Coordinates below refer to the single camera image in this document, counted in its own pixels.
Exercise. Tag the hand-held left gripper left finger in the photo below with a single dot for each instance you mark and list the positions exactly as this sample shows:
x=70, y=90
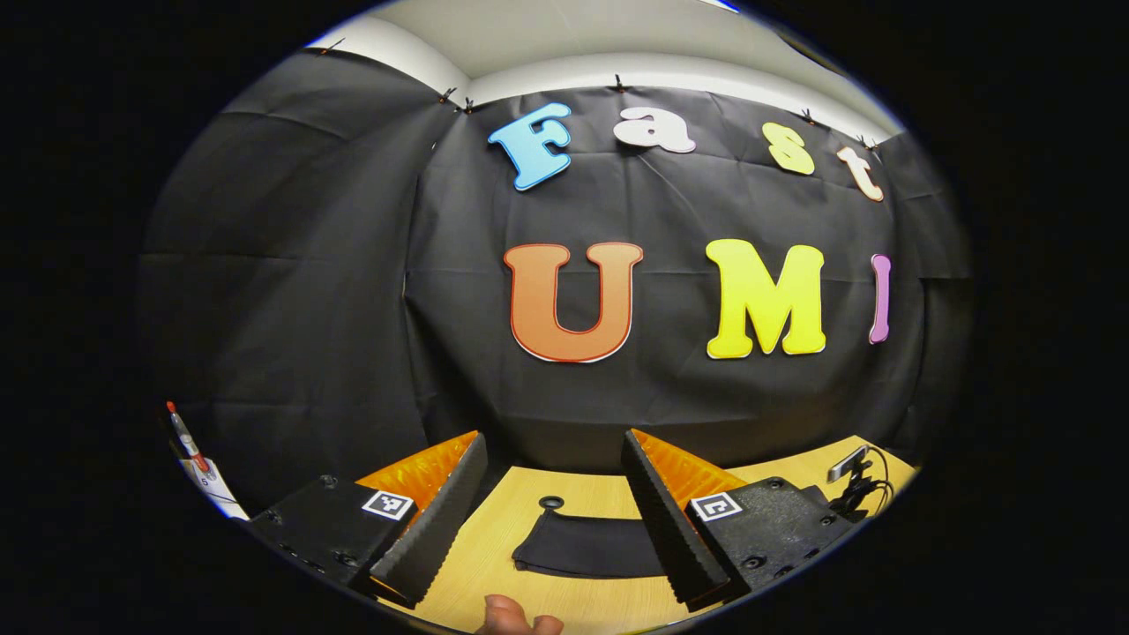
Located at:
x=437, y=525

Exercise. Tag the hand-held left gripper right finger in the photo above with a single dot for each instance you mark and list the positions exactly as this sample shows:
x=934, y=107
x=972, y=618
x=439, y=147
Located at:
x=670, y=529

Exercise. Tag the dark grey jeans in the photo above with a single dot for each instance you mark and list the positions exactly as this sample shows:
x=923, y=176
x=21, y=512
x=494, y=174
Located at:
x=591, y=545

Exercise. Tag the grey webcam on stand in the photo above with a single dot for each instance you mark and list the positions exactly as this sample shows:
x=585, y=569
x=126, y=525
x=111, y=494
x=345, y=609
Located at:
x=851, y=472

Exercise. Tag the red and white pen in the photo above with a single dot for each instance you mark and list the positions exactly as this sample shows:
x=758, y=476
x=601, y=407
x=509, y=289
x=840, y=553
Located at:
x=187, y=441

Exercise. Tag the black backdrop cloth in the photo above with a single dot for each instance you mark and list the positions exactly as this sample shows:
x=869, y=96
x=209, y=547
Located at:
x=353, y=265

